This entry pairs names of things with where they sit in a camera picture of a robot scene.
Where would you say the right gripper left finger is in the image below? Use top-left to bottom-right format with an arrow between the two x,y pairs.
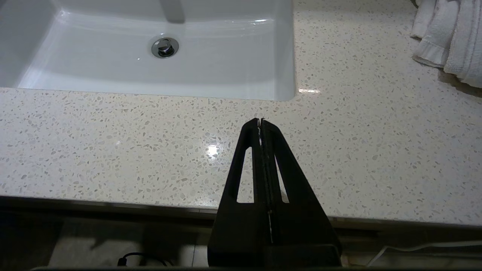
207,118 -> 336,266

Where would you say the white crumpled towel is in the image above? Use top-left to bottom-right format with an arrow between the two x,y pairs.
410,0 -> 482,89

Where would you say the black cable with plug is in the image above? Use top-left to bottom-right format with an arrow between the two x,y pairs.
117,251 -> 175,267

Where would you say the white floor cable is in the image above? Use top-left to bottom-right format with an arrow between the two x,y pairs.
365,241 -> 482,267

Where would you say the chrome drain stopper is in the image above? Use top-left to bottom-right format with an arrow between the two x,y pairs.
151,36 -> 180,58

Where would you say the white ceramic sink basin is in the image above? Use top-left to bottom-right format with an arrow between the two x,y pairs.
0,0 -> 297,102

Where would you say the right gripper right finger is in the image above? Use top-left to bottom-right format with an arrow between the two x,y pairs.
262,118 -> 342,266

